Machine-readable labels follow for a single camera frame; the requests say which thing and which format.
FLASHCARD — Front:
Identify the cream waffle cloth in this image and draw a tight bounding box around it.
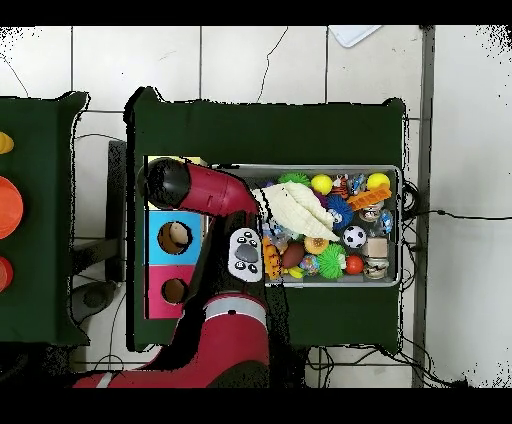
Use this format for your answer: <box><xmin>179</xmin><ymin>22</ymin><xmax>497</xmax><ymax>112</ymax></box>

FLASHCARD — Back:
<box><xmin>251</xmin><ymin>181</ymin><xmax>341</xmax><ymax>243</ymax></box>

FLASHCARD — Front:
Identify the wooden box with three holes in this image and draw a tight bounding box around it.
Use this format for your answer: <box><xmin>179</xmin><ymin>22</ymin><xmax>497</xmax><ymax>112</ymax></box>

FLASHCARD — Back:
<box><xmin>142</xmin><ymin>155</ymin><xmax>208</xmax><ymax>321</ymax></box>

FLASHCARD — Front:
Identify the silver mesh bin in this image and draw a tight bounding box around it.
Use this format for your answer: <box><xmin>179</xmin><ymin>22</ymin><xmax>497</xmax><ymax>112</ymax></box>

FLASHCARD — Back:
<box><xmin>217</xmin><ymin>164</ymin><xmax>402</xmax><ymax>288</ymax></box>

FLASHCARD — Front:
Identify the green spiky ball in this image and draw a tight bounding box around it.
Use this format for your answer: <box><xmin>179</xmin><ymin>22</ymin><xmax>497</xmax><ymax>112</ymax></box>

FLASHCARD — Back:
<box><xmin>278</xmin><ymin>171</ymin><xmax>312</xmax><ymax>187</ymax></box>
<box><xmin>316</xmin><ymin>242</ymin><xmax>347</xmax><ymax>280</ymax></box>

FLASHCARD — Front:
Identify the plain yellow ball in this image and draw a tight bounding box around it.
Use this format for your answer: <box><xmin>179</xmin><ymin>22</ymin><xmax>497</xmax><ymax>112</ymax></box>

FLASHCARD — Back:
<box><xmin>310</xmin><ymin>173</ymin><xmax>334</xmax><ymax>196</ymax></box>

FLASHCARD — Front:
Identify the dark green table cloth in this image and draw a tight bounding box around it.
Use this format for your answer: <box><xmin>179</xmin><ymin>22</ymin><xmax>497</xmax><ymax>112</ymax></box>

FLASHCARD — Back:
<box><xmin>125</xmin><ymin>86</ymin><xmax>407</xmax><ymax>353</ymax></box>

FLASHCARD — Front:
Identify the blue spiky ball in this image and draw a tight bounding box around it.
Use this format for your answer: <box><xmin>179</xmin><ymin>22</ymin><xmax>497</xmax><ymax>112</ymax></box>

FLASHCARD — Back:
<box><xmin>326</xmin><ymin>194</ymin><xmax>355</xmax><ymax>231</ymax></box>

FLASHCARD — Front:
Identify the black and white soccer ball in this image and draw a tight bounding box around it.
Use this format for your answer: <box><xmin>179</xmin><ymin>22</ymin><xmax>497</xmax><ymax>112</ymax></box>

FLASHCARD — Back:
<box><xmin>342</xmin><ymin>225</ymin><xmax>367</xmax><ymax>249</ymax></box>

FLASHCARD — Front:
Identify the plain orange ball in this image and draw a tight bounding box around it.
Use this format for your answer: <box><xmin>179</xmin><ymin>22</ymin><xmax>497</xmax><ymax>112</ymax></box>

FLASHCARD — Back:
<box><xmin>344</xmin><ymin>255</ymin><xmax>365</xmax><ymax>276</ymax></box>

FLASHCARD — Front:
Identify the orange toy brick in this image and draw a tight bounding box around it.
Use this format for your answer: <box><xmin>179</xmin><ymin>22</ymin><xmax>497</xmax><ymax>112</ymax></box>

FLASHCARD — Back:
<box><xmin>346</xmin><ymin>185</ymin><xmax>393</xmax><ymax>211</ymax></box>

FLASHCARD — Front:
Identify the wooden cube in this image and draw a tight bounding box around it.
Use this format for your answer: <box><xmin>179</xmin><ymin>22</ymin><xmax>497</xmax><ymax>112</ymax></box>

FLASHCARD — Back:
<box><xmin>364</xmin><ymin>237</ymin><xmax>389</xmax><ymax>258</ymax></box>

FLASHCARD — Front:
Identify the yellow smiley ball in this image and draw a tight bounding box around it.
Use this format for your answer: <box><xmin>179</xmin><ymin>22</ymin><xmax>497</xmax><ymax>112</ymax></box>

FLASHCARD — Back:
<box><xmin>366</xmin><ymin>172</ymin><xmax>391</xmax><ymax>192</ymax></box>

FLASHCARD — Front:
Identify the white tray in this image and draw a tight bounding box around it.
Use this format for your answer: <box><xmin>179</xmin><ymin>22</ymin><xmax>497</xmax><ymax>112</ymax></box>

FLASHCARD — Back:
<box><xmin>327</xmin><ymin>25</ymin><xmax>383</xmax><ymax>49</ymax></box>

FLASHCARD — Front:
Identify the neighbouring green cloth table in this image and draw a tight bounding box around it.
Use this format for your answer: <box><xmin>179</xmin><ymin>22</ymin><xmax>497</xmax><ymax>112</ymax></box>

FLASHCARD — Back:
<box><xmin>0</xmin><ymin>90</ymin><xmax>91</xmax><ymax>347</ymax></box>

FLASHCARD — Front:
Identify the orange plastic bowl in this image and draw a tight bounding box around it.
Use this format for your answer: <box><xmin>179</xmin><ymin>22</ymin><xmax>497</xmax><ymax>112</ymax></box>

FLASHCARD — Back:
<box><xmin>0</xmin><ymin>175</ymin><xmax>24</xmax><ymax>240</ymax></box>

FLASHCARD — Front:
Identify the red plastic dish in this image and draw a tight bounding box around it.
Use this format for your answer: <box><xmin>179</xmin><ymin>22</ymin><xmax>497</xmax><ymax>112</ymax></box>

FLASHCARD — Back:
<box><xmin>0</xmin><ymin>255</ymin><xmax>14</xmax><ymax>293</ymax></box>

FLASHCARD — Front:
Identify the black cable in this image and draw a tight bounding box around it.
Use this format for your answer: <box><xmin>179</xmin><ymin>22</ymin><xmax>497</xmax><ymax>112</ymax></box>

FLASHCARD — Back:
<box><xmin>399</xmin><ymin>207</ymin><xmax>512</xmax><ymax>222</ymax></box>

